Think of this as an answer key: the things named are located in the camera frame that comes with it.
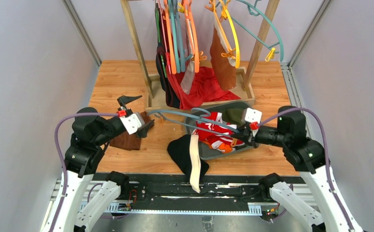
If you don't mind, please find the black underwear cream waistband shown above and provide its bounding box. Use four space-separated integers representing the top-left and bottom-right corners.
167 134 209 193

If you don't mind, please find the red underwear white trim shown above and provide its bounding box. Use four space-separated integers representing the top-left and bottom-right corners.
191 122 245 153

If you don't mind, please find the blue-grey plastic clip hanger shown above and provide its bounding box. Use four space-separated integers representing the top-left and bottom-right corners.
147 107 238 137

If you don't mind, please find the brown underwear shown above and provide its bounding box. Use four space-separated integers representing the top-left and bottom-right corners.
210 27 236 90

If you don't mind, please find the teal plastic clip hanger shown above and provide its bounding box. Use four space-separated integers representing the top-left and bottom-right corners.
216 0 285 63

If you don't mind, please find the yellow plastic clip hanger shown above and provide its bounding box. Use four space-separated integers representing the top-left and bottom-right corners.
218 0 241 69

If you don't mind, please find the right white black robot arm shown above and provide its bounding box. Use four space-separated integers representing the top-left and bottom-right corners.
233 106 364 232

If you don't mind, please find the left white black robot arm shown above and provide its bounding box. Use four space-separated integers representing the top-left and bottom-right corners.
41 96 154 232

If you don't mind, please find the dark green underwear in basin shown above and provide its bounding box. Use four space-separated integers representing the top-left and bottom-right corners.
221 108 245 127

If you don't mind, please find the orange underwear in basin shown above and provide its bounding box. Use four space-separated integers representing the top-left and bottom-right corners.
208 143 236 154

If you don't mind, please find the teal plastic hanger pair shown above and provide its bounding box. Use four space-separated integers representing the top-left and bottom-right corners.
168 0 189 73

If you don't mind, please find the orange plastic hanger left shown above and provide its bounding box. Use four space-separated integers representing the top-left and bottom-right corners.
163 0 177 74

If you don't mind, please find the orange plastic hanger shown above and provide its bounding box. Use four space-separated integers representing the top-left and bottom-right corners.
163 0 177 74
181 0 207 73

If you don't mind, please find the orange plastic hanger right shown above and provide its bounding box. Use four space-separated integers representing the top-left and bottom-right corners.
181 0 207 73

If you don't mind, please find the orange clip hanger with brown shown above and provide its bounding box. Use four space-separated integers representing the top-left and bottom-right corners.
205 0 241 67

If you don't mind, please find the brown cloth on table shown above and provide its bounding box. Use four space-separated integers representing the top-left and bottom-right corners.
109 111 155 151

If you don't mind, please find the dark navy garment hanging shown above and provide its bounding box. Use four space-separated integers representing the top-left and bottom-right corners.
155 2 180 109

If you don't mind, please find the wooden clothes rack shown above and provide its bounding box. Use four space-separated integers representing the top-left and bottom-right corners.
120 0 280 111

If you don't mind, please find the grey plastic basin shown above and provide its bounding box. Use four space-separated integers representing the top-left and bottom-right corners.
185 101 258 160

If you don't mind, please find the large red garment hanging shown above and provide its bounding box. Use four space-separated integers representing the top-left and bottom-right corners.
166 64 240 110

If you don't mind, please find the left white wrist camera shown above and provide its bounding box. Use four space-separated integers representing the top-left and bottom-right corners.
120 113 145 134

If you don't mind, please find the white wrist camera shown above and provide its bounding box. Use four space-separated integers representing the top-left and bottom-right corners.
120 113 145 134
243 108 262 123

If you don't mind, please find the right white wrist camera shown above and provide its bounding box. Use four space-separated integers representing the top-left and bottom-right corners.
243 108 262 123

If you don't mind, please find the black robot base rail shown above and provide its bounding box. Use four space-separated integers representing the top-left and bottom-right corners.
51 172 316 221

